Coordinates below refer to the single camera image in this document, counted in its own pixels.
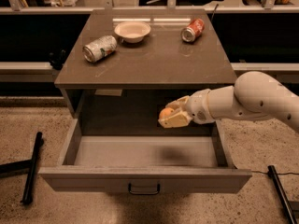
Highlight white paper label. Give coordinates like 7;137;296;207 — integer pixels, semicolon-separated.
94;89;122;96

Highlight black drawer handle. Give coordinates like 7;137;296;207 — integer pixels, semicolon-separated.
128;183;161;196

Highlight black stand leg left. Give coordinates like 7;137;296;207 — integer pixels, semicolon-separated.
0;132;44;205

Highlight black cable on floor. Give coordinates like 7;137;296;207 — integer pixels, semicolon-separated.
251;170;299;176

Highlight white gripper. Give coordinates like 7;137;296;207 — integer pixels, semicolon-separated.
158;89;215;128

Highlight black stand leg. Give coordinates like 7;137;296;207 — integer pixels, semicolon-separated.
268;165;299;224
0;132;44;205

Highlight grey cabinet with top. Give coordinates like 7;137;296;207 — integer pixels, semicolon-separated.
55;7;236;113

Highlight red soda can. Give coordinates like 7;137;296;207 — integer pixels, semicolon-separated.
181;19;205;43

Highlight black clamp on rail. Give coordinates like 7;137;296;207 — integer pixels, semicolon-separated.
49;49;66;70

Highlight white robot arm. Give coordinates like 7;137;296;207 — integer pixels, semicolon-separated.
159;71;299;132

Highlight orange fruit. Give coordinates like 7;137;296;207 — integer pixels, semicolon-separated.
159;107;174;119

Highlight white green soda can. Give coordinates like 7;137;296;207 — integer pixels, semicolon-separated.
82;35;117;63

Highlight black stand leg right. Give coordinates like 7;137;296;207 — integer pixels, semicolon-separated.
268;165;299;224

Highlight white bowl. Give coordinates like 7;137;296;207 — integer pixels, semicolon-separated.
114;21;150;44

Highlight open grey top drawer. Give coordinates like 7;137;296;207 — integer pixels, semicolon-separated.
39;121;252;194

